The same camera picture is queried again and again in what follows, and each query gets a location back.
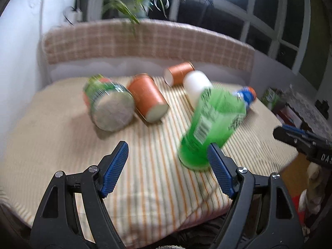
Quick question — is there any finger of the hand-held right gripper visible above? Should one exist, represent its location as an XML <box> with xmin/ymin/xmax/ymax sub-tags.
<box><xmin>273</xmin><ymin>125</ymin><xmax>332</xmax><ymax>161</ymax></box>

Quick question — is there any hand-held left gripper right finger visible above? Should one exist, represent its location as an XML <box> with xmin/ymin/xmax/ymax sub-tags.
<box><xmin>207</xmin><ymin>143</ymin><xmax>304</xmax><ymax>249</ymax></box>

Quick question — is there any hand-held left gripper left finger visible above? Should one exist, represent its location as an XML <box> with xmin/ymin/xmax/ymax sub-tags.
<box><xmin>30</xmin><ymin>140</ymin><xmax>129</xmax><ymax>249</ymax></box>

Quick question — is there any large orange paper cup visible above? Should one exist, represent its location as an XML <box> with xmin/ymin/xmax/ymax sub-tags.
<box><xmin>127</xmin><ymin>73</ymin><xmax>170</xmax><ymax>123</ymax></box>

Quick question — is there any white cup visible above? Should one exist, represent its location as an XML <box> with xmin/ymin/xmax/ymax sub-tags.
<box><xmin>183</xmin><ymin>70</ymin><xmax>214</xmax><ymax>109</ymax></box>

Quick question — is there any small orange paper cup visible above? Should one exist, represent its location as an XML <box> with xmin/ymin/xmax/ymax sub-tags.
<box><xmin>163</xmin><ymin>61</ymin><xmax>195</xmax><ymax>87</ymax></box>

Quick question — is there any person's right hand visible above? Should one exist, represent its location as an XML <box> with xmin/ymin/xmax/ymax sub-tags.
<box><xmin>298</xmin><ymin>162</ymin><xmax>323</xmax><ymax>213</ymax></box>

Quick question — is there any red box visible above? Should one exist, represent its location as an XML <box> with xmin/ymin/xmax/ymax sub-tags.
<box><xmin>274</xmin><ymin>104</ymin><xmax>303</xmax><ymax>130</ymax></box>

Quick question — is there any patterned side table cloth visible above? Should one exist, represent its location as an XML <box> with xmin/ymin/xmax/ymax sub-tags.
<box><xmin>283</xmin><ymin>84</ymin><xmax>332</xmax><ymax>142</ymax></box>

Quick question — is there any green carton box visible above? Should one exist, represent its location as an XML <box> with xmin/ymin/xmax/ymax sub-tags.
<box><xmin>260</xmin><ymin>87</ymin><xmax>284</xmax><ymax>110</ymax></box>

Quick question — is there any green plastic bottle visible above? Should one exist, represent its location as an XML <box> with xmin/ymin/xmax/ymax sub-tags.
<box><xmin>178</xmin><ymin>87</ymin><xmax>247</xmax><ymax>172</ymax></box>

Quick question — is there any striped beige blanket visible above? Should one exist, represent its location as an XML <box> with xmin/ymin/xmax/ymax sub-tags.
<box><xmin>0</xmin><ymin>76</ymin><xmax>299</xmax><ymax>248</ymax></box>

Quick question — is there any blue orange bottle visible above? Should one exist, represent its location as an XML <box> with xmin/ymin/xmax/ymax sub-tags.
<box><xmin>233</xmin><ymin>86</ymin><xmax>257</xmax><ymax>115</ymax></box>

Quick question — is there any green labelled can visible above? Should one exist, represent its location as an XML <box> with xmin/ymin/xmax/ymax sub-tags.
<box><xmin>82</xmin><ymin>74</ymin><xmax>136</xmax><ymax>132</ymax></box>

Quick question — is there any white framed window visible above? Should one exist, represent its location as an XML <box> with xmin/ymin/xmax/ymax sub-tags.
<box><xmin>76</xmin><ymin>0</ymin><xmax>312</xmax><ymax>82</ymax></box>

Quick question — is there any plaid headboard cushion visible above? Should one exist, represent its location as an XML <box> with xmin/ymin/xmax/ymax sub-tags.
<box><xmin>42</xmin><ymin>19</ymin><xmax>256</xmax><ymax>83</ymax></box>

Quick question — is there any green potted plant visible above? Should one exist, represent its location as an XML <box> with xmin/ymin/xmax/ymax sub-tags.
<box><xmin>78</xmin><ymin>0</ymin><xmax>186</xmax><ymax>32</ymax></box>

